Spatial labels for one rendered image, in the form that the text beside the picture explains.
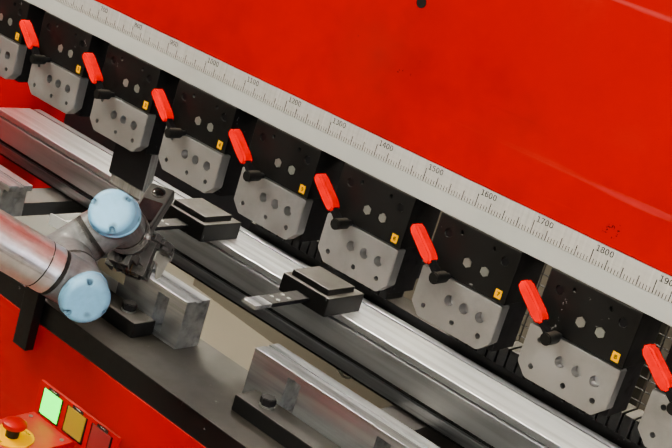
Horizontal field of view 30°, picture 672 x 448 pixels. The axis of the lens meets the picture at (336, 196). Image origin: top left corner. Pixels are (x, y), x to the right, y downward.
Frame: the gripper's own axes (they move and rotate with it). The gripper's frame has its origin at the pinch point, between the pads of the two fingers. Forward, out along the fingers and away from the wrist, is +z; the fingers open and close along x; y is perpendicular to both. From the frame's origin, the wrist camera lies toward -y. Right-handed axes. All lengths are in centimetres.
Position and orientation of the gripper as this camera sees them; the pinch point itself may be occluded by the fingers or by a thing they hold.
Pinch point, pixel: (151, 249)
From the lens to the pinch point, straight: 230.4
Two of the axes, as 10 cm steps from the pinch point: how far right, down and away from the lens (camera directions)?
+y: -3.3, 9.1, -2.5
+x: 9.4, 3.2, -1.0
